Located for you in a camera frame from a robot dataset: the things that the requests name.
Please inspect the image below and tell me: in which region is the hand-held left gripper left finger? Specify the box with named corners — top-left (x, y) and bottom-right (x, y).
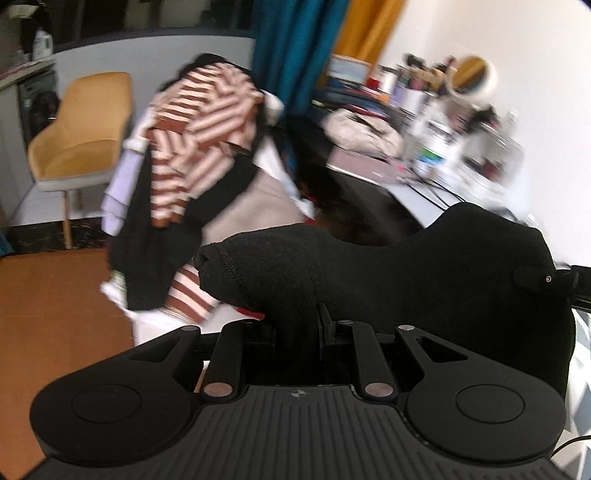
top-left (124, 320), bottom-right (280, 402)

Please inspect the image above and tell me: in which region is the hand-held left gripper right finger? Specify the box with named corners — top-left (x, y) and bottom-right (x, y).
top-left (318, 304), bottom-right (468, 402)

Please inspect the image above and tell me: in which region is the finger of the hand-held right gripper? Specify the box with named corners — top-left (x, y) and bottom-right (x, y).
top-left (514, 264), bottom-right (591, 308)

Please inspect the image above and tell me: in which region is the black hooded sweatshirt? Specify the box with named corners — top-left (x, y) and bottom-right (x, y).
top-left (193, 202), bottom-right (577, 398)

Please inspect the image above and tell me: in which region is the white chair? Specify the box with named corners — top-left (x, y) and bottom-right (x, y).
top-left (111, 305), bottom-right (222, 347)

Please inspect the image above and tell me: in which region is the black garment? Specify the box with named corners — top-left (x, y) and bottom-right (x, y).
top-left (108, 152), bottom-right (259, 311)

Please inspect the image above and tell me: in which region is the white fluffy cloth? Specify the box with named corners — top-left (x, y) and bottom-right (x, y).
top-left (99, 272), bottom-right (134, 310)

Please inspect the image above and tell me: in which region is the beige garment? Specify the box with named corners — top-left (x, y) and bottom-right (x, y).
top-left (203, 173), bottom-right (308, 259)

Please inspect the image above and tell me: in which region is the cluttered desk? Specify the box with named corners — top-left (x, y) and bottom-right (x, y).
top-left (286, 99), bottom-right (555, 241)

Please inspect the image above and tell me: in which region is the round mirror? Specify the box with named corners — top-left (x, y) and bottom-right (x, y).
top-left (445, 55), bottom-right (497, 100)

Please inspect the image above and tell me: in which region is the beige bag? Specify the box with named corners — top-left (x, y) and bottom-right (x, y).
top-left (323, 108), bottom-right (404, 155)

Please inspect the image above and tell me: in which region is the red and white striped garment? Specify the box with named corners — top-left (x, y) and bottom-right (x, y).
top-left (147, 64), bottom-right (264, 324)

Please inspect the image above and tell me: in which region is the row of cosmetics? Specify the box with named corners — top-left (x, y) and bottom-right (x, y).
top-left (332, 53), bottom-right (458, 93)

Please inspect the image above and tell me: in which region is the yellow upholstered chair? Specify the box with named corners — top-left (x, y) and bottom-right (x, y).
top-left (28, 71), bottom-right (134, 250)

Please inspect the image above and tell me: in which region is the orange curtain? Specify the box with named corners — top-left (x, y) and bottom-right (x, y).
top-left (332, 0), bottom-right (407, 63)

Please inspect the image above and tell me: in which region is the grey washing machine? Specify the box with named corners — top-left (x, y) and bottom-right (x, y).
top-left (17, 69), bottom-right (61, 144)

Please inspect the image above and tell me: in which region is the teal curtain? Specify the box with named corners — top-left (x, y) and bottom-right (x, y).
top-left (253, 0), bottom-right (352, 116)

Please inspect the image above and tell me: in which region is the white detergent bottle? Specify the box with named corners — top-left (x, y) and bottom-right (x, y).
top-left (33, 28), bottom-right (55, 60)

